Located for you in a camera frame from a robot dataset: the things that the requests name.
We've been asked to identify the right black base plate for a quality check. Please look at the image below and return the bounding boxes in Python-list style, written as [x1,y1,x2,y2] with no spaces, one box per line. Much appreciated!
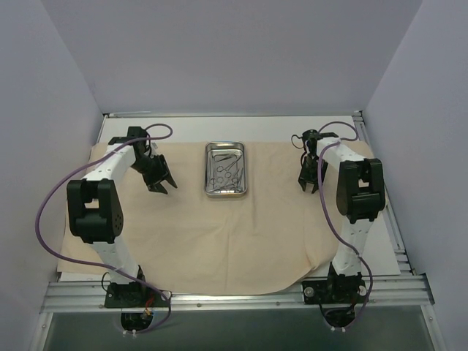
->
[301,280,367,305]

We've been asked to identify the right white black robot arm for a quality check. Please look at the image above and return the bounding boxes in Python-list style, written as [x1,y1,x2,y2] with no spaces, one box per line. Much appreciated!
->
[298,129,386,302]

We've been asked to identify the surgical scissors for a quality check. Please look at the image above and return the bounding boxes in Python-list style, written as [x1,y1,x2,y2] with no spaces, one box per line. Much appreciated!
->
[210,154,241,185]

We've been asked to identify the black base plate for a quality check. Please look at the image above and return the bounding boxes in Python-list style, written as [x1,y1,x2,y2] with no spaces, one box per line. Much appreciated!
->
[104,282,169,309]
[301,280,367,305]

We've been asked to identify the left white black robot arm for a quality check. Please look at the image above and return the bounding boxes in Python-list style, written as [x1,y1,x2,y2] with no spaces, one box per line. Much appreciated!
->
[67,127,177,306]

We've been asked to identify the aluminium right side rail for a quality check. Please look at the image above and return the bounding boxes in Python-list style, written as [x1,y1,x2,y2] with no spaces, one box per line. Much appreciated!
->
[352,110,417,276]

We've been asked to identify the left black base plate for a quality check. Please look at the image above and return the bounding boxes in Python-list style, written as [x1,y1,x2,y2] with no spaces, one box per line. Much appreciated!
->
[104,282,169,309]

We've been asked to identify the surgical forceps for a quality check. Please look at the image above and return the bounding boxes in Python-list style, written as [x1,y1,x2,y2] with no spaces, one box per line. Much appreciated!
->
[208,168,244,193]

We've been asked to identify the steel instrument tray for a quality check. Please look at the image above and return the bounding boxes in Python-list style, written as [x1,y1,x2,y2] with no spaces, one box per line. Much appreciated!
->
[204,141,248,198]

